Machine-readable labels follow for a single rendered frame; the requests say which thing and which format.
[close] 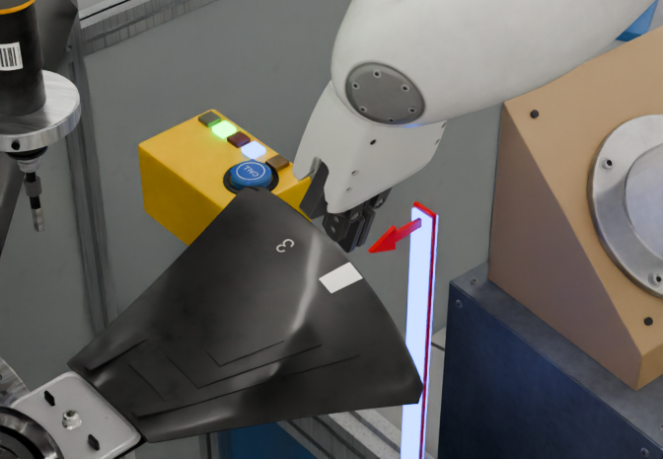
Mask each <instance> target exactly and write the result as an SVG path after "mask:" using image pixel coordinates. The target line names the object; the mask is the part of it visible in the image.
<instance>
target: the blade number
mask: <svg viewBox="0 0 663 459"><path fill-rule="evenodd" d="M303 247H305V245H304V244H303V243H302V242H301V241H300V240H299V239H298V238H296V237H295V236H294V235H293V234H292V233H291V232H289V231H288V230H286V231H285V232H284V233H282V234H281V235H280V236H278V237H277V238H276V239H274V240H273V241H272V242H270V243H269V244H268V245H266V246H265V247H264V248H265V249H266V250H268V251H269V252H270V253H271V254H272V255H273V256H274V257H275V258H277V259H278V260H279V261H280V262H282V261H284V260H285V259H287V258H288V257H290V256H291V255H293V254H294V253H296V252H297V251H299V250H300V249H302V248H303Z"/></svg>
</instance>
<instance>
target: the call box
mask: <svg viewBox="0 0 663 459"><path fill-rule="evenodd" d="M210 111H213V112H214V113H215V114H217V115H219V116H220V117H221V122H222V121H225V120H226V121H227V122H229V123H230V124H232V125H233V126H235V127H236V132H238V131H242V132H243V133H245V134H246V135H247V136H248V137H249V138H250V139H251V142H250V143H252V142H254V141H255V142H256V143H258V144H259V145H261V146H262V147H264V148H265V153H263V154H261V155H259V156H258V157H256V158H255V160H257V161H259V162H262V163H264V164H265V161H266V160H268V159H270V158H272V157H273V156H275V155H277V154H278V153H276V152H275V151H273V150H272V149H270V148H269V147H268V146H266V145H265V144H263V143H262V142H260V141H259V140H258V139H256V138H255V137H253V136H252V135H250V134H249V133H247V132H246V131H245V130H243V129H242V128H240V127H239V126H237V125H236V124H234V123H233V122H232V121H230V120H229V119H227V118H226V117H224V116H223V115H221V114H220V113H218V112H217V111H215V110H209V111H207V112H205V113H203V114H201V115H204V114H206V113H208V112H210ZM198 117H199V115H198V116H196V117H194V118H192V119H190V120H187V121H185V122H183V123H181V124H179V125H177V126H175V127H173V128H171V129H169V130H166V131H164V132H162V133H160V134H158V135H156V136H154V137H152V138H150V139H148V140H146V141H143V142H141V143H140V144H139V145H138V154H139V164H140V173H141V183H142V192H143V201H144V209H145V211H146V213H148V214H149V215H150V216H151V217H153V218H154V219H155V220H156V221H158V222H159V223H160V224H161V225H163V226H164V227H165V228H166V229H168V230H169V231H170V232H171V233H173V234H174V235H175V236H176V237H178V238H179V239H180V240H181V241H183V242H184V243H185V244H186V245H188V246H189V245H190V244H191V243H192V242H193V241H194V240H195V239H196V238H197V237H198V236H199V235H200V234H201V233H202V232H203V230H204V229H205V228H206V227H207V226H208V225H209V224H210V223H211V222H212V221H213V220H214V219H215V218H216V216H217V215H218V214H219V213H220V212H221V211H222V210H223V209H224V208H225V207H226V205H227V204H228V203H229V202H230V201H231V200H232V199H233V198H234V197H235V195H236V194H237V193H238V192H239V191H240V190H238V189H236V188H235V187H233V185H232V183H231V171H229V170H231V169H233V167H235V166H236V165H237V164H239V163H241V162H244V161H249V160H251V158H250V157H249V156H247V155H246V154H244V153H243V152H242V147H244V146H246V145H248V144H250V143H248V144H246V145H244V146H242V147H240V148H236V147H235V146H233V145H232V144H230V143H229V142H228V141H227V137H228V136H230V135H232V134H234V133H236V132H234V133H232V134H230V135H228V136H226V137H224V138H222V137H220V136H219V135H218V134H216V133H215V132H213V130H212V127H213V126H214V125H213V126H211V127H206V126H205V125H204V124H202V123H201V122H199V121H198ZM289 163H290V165H289V167H287V168H285V169H283V170H281V171H279V172H276V171H274V170H273V169H271V168H270V167H269V168H270V171H271V182H270V184H269V185H268V186H267V187H266V188H265V189H267V190H269V191H271V192H273V193H274V194H275V195H277V196H278V197H280V198H281V199H283V200H284V201H285V202H287V203H288V204H290V205H291V206H292V207H294V208H295V209H296V210H297V211H299V212H300V213H301V214H302V215H304V216H305V217H306V218H307V219H308V220H310V221H311V219H309V218H308V216H307V215H306V214H305V213H304V212H303V211H302V210H301V209H300V208H299V205H300V203H301V201H302V199H303V197H304V195H305V193H306V191H307V189H308V187H309V185H310V183H311V178H310V176H309V177H307V178H305V179H304V180H302V181H300V182H298V181H297V179H296V178H295V177H294V176H293V174H292V170H293V164H292V163H291V162H289Z"/></svg>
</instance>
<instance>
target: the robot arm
mask: <svg viewBox="0 0 663 459"><path fill-rule="evenodd" d="M654 1H655V0H351V2H350V5H349V7H348V9H347V12H346V14H345V16H344V18H343V21H342V23H341V25H340V27H339V30H338V32H337V35H336V38H335V42H334V45H333V49H332V53H331V80H330V82H329V83H328V85H327V86H326V88H325V90H324V91H323V93H322V95H321V97H320V99H319V101H318V102H317V104H316V107H315V109H314V111H313V113H312V115H311V117H310V120H309V122H308V125H307V127H306V130H305V132H304V135H303V137H302V140H301V143H300V145H299V148H298V151H297V154H296V157H295V160H294V164H293V170H292V174H293V176H294V177H295V178H296V179H297V181H298V182H300V181H302V180H304V179H305V178H307V177H309V176H311V175H313V174H315V173H316V175H315V177H314V178H313V179H312V181H311V183H310V185H309V187H308V189H307V191H306V193H305V195H304V197H303V199H302V201H301V203H300V205H299V208H300V209H301V210H302V211H303V212H304V213H305V214H306V215H307V216H308V218H309V219H311V220H312V219H315V218H318V217H321V216H323V215H324V219H323V222H322V225H323V227H324V229H325V231H326V233H327V235H328V236H329V237H330V238H331V239H332V240H333V241H334V242H337V243H338V244H339V245H340V246H341V247H342V248H343V249H344V250H345V251H346V252H347V253H350V252H352V251H353V250H354V249H355V247H360V246H362V245H364V244H365V243H366V240H367V237H368V235H369V232H370V229H371V226H372V224H373V221H374V218H375V215H376V212H375V211H374V210H373V209H378V208H379V207H381V206H382V205H383V204H384V203H385V201H386V199H387V197H388V195H389V193H390V191H391V189H392V187H393V186H394V185H395V184H397V183H399V182H401V181H402V180H404V179H406V178H408V177H409V176H411V175H413V174H414V173H416V172H418V171H419V170H420V169H422V168H423V167H424V166H425V165H427V164H428V163H429V161H430V160H431V158H432V157H433V155H434V153H435V151H436V149H437V146H438V144H439V142H440V139H441V137H442V134H443V131H444V129H445V126H446V122H447V119H451V118H454V117H458V116H462V115H467V114H470V113H474V112H477V111H480V110H483V109H486V108H489V107H491V106H494V105H497V104H500V103H503V102H506V101H508V100H511V99H514V98H517V97H519V96H522V95H524V94H527V93H529V92H531V91H534V90H536V89H538V88H541V87H543V86H545V85H547V84H549V83H550V82H552V81H554V80H556V79H558V78H559V77H561V76H563V75H565V74H566V73H568V72H570V71H572V70H573V69H575V68H576V67H578V66H579V65H581V64H582V63H584V62H586V61H587V60H588V59H590V58H591V57H593V56H594V55H595V54H597V53H598V52H599V51H601V50H602V49H603V48H604V47H606V46H607V45H608V44H609V43H611V42H612V41H613V40H614V39H615V38H617V37H618V36H619V35H620V34H621V33H622V32H624V31H625V30H626V29H627V28H628V27H629V26H630V25H631V24H632V23H633V22H634V21H635V20H636V19H637V18H638V17H639V16H640V15H641V14H642V13H643V12H644V11H645V10H646V9H647V8H648V7H649V6H650V5H651V4H652V3H653V2H654ZM588 203H589V208H590V214H591V219H592V222H593V225H594V228H595V231H596V233H597V236H598V238H599V240H600V242H601V244H602V246H603V248H604V250H605V251H606V253H607V254H608V256H609V257H610V259H611V260H612V261H613V263H614V264H615V266H616V267H617V268H618V269H619V270H620V271H621V272H622V273H623V274H624V275H625V276H626V277H627V278H628V279H629V280H630V281H632V282H633V283H634V284H635V285H637V286H638V287H640V288H641V289H643V290H645V291H647V292H649V293H650V294H652V295H654V296H657V297H660V298H663V115H643V116H638V117H636V118H634V119H631V120H629V121H627V122H625V123H623V124H621V125H620V126H619V127H617V128H616V129H615V130H613V131H612V132H611V133H609V135H608V136H607V137H606V138H605V139H604V141H603V142H602V143H601V144H600V146H599V148H598V150H597V152H596V154H595V155H594V158H593V161H592V165H591V168H590V172H589V180H588Z"/></svg>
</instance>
